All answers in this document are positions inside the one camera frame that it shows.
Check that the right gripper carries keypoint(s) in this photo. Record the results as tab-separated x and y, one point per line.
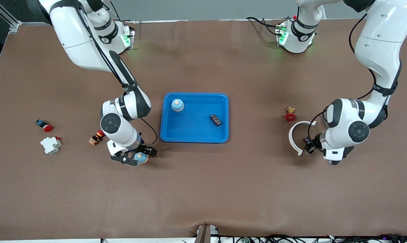
146	148

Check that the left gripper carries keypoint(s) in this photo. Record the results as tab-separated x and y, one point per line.
313	142

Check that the blue desk bell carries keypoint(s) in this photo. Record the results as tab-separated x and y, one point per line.
141	158
177	106

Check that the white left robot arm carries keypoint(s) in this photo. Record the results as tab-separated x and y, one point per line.
379	33

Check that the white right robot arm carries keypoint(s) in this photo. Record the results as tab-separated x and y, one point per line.
75	33

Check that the blue plastic tray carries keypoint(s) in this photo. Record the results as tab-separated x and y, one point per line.
196	125

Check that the brass valve red handwheel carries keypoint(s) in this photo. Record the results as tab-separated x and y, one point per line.
290	117

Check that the white circuit breaker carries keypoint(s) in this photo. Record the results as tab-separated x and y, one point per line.
50	145

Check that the orange red emergency switch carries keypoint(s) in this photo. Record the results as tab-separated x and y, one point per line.
96	138

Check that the metal table edge bracket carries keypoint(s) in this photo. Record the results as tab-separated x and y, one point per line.
203	234

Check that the red push button switch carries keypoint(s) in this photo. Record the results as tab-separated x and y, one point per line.
48	128

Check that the aluminium frame post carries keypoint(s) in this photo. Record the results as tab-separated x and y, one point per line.
7	15

